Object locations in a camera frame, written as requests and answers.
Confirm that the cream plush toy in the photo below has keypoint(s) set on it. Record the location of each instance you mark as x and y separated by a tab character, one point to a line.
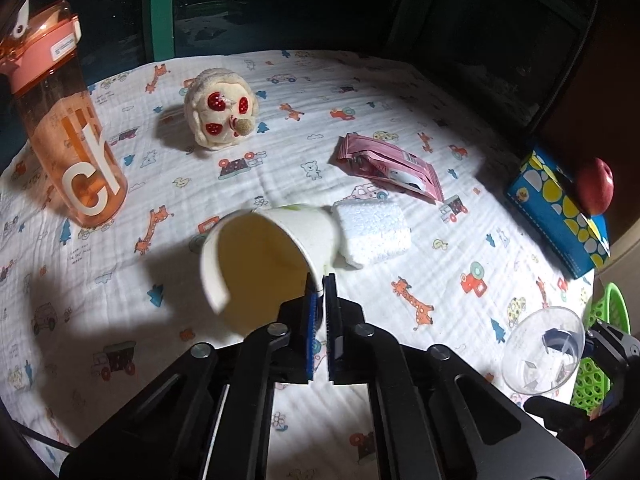
220	110

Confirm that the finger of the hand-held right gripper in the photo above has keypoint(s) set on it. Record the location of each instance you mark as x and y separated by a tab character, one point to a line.
557	340
612	342

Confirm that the pink foil packet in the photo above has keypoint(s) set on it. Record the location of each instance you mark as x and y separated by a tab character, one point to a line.
390	165

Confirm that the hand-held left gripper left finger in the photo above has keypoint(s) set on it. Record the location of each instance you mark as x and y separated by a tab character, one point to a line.
312	332

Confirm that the white paper cup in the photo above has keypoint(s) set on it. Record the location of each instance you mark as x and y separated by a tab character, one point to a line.
260	260

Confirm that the white printed blanket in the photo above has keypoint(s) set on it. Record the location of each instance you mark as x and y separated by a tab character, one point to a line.
300	125

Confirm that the green plastic mesh basket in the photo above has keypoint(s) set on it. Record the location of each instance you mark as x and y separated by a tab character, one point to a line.
607	310

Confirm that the red apple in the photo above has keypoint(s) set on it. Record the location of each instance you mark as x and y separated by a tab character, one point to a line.
595	185

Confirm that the orange water bottle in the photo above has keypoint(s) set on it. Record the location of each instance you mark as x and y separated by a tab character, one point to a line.
75	150

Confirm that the white foam block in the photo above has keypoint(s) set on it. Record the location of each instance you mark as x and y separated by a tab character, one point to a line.
372	232

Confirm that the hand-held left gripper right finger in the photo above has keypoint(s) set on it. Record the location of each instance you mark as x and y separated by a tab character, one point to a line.
331	332

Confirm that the clear round plastic lid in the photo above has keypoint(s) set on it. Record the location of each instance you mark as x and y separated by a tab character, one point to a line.
530	355

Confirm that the teal frame post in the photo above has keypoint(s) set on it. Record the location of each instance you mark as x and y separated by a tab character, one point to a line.
159	10

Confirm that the blue spotted tissue box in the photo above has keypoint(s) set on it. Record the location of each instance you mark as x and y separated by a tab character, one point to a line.
550	210

